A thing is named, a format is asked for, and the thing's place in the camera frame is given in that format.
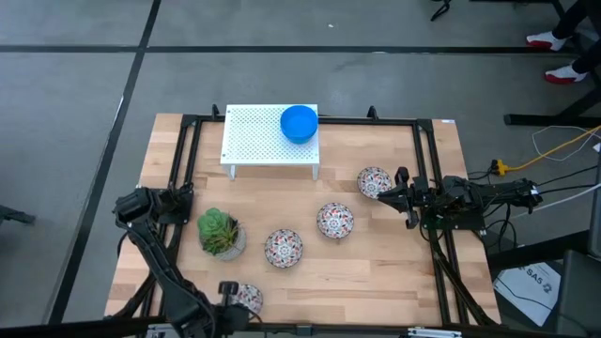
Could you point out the dark chair base leg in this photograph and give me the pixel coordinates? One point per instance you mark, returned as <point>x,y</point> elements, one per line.
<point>16,216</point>

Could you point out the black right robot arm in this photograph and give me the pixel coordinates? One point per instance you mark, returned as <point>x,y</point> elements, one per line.
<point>497,190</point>

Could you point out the white printed paper sheet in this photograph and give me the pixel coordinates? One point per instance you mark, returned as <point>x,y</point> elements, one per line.
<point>528,286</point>

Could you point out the green artificial succulent plant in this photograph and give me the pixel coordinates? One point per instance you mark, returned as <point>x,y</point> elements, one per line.
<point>216,230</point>

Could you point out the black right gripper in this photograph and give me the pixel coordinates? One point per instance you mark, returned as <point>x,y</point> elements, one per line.
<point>422,197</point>

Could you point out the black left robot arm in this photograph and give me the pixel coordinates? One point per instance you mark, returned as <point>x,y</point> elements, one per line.
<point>159,263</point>

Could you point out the black crossbar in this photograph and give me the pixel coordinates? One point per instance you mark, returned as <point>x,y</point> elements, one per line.
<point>70,328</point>

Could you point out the black desk leg frame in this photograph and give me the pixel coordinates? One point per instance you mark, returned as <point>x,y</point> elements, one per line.
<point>554,119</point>

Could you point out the grey white triangle-patterned pot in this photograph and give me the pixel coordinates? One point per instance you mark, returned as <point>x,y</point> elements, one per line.
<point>235,251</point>

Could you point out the small white sticker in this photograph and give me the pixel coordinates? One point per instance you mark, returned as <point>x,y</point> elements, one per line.
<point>448,121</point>

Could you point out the black desk foot bar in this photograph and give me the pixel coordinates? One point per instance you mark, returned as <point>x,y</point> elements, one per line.
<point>535,253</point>

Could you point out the person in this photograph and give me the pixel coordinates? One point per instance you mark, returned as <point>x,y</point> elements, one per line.
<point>568,21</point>

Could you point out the white perforated metal shelf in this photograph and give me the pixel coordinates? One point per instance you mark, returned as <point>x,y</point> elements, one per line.
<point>253,136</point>

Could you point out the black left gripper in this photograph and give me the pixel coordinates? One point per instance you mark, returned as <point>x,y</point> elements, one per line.
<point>223,319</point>

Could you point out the black aluminium table frame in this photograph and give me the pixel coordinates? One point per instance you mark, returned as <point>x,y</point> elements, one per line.
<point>357,121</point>

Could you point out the grey panel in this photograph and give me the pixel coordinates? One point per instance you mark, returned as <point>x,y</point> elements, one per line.
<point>596,211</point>

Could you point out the floral patterned mini bowl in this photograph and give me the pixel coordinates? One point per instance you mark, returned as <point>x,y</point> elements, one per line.
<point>334,220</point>
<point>371,180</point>
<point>252,296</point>
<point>283,248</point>

